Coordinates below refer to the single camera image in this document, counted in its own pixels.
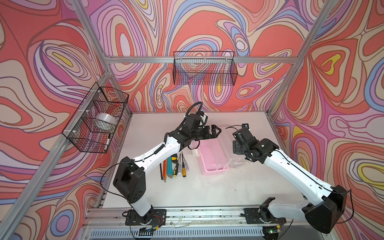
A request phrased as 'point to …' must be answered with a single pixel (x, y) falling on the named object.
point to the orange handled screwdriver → (184, 169)
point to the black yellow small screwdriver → (174, 172)
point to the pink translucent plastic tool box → (216, 155)
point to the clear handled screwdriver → (186, 164)
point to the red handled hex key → (165, 170)
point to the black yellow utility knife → (174, 158)
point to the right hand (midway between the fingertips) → (244, 148)
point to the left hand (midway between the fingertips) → (217, 131)
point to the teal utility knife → (169, 167)
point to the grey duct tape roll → (107, 117)
